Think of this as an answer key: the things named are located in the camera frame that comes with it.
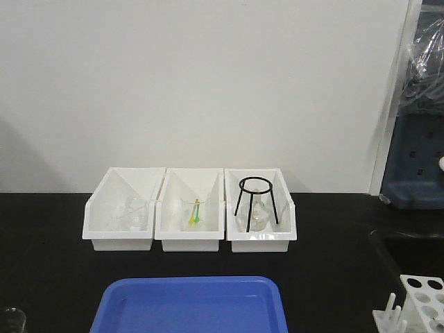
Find blue-grey pegboard drying rack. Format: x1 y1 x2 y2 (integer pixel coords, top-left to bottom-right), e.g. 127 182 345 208
379 1 443 210

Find white test tube rack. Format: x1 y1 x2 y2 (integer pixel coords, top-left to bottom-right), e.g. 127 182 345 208
372 274 443 333

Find beaker with coloured droppers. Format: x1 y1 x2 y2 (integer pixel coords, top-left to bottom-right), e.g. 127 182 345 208
180 198 207 232

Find glass flask under tripod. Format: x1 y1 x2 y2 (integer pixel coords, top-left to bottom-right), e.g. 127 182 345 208
236 194 271 232

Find middle white storage bin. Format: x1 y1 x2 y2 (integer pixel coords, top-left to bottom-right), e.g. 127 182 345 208
154 168 225 252

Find white storage bin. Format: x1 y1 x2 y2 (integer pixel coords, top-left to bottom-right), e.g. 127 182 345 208
224 169 297 253
154 168 225 252
82 167 167 251

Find right white storage bin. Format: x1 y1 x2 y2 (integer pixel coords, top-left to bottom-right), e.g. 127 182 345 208
224 169 297 253

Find clear beakers in left bin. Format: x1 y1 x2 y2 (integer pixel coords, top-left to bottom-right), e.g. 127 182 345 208
108 196 148 231

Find left white storage bin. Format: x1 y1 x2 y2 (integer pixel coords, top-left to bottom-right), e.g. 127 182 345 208
82 167 167 251

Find blue plastic tray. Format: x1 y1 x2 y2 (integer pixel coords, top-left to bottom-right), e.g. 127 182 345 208
90 276 289 332

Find clear plastic bag of pegs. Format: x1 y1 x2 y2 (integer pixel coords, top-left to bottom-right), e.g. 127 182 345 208
400 16 443 116

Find white lab faucet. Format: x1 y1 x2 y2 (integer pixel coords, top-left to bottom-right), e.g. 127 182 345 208
438 157 444 171

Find black lab sink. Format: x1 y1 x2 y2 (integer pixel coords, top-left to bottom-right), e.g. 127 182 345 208
368 230 443 278

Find clear glass beaker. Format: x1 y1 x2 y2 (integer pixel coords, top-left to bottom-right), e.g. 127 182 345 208
1 307 27 333

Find black wire tripod stand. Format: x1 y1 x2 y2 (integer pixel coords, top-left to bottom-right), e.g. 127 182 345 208
234 176 280 233

